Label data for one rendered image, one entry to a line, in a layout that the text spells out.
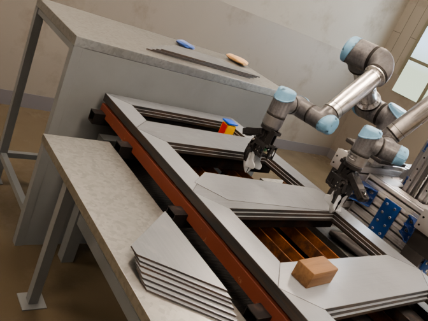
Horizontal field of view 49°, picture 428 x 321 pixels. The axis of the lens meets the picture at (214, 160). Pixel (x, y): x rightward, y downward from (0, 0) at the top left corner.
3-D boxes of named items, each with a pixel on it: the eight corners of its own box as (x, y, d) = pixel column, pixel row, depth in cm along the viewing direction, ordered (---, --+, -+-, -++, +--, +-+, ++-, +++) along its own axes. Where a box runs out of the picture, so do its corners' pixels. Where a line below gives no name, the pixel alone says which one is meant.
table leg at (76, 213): (60, 262, 225) (103, 139, 202) (57, 254, 229) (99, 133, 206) (72, 262, 229) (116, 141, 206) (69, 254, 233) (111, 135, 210)
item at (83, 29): (74, 45, 189) (76, 35, 187) (35, 4, 230) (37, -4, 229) (288, 100, 271) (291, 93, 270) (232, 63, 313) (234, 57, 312)
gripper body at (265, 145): (258, 159, 175) (271, 130, 171) (244, 148, 181) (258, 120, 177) (272, 161, 180) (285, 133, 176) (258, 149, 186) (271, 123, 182)
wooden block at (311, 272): (306, 289, 123) (314, 274, 122) (290, 274, 127) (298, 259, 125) (330, 283, 132) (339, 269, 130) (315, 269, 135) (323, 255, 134)
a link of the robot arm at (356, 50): (376, 130, 229) (364, 62, 185) (351, 116, 238) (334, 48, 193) (391, 113, 230) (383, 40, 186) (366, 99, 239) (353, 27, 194)
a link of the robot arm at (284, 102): (302, 95, 173) (290, 92, 167) (290, 121, 177) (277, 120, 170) (286, 85, 177) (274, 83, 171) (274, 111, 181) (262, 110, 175)
